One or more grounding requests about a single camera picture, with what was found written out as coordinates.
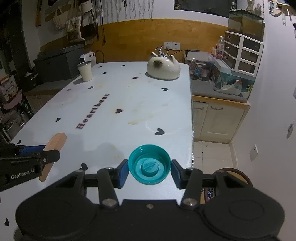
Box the white wall socket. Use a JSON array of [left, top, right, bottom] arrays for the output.
[[164, 41, 181, 51]]

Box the round brown trash bin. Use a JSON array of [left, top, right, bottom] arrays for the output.
[[201, 168, 253, 204]]

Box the glass fish tank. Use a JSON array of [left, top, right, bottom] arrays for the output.
[[228, 9, 264, 41]]

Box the cream paper cup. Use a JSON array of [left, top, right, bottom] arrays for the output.
[[77, 61, 92, 82]]

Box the clear plastic storage box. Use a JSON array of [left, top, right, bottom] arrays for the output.
[[184, 50, 214, 81]]

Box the white small heater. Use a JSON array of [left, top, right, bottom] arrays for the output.
[[80, 51, 97, 67]]

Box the white wall switch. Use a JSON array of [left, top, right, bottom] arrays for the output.
[[249, 144, 259, 162]]

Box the white cat-shaped ceramic bowl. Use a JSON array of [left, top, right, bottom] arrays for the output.
[[147, 46, 181, 80]]

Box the dark grey storage chest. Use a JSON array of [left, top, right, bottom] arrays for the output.
[[34, 45, 84, 82]]

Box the teal plastic lid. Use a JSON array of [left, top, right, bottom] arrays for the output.
[[128, 145, 171, 185]]

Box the hanging tote bag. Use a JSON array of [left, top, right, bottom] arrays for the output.
[[66, 1, 85, 43]]

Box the white drawer organizer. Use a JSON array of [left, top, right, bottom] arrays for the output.
[[222, 31, 264, 78]]

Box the wooden piece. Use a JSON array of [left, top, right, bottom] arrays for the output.
[[39, 133, 67, 182]]

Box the cream lower cabinet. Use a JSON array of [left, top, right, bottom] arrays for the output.
[[192, 95, 251, 144]]

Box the teal patterned box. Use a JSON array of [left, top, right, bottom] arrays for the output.
[[209, 56, 255, 100]]

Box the plastic water bottle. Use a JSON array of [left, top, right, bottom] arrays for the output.
[[215, 36, 225, 60]]

